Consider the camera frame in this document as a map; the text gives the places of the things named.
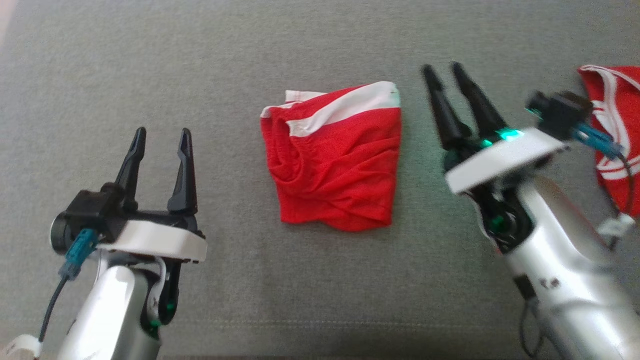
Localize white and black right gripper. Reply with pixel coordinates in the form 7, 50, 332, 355
421, 61, 571, 196

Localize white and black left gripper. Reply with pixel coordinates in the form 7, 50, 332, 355
96, 126, 208, 265

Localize red shorts with white band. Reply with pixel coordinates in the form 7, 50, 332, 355
260, 81, 402, 232

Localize red jersey with white trim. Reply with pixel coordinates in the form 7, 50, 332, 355
578, 64, 640, 218

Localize black left cable teal plug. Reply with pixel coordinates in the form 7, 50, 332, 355
38, 228, 100, 344

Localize black cable teal plug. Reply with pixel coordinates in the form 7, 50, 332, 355
38, 228, 100, 344
572, 122, 637, 251

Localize black right cable teal plug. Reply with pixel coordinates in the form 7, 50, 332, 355
572, 122, 637, 251

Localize white cable tag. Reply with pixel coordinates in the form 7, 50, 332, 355
597, 213, 636, 239
2, 334, 42, 360

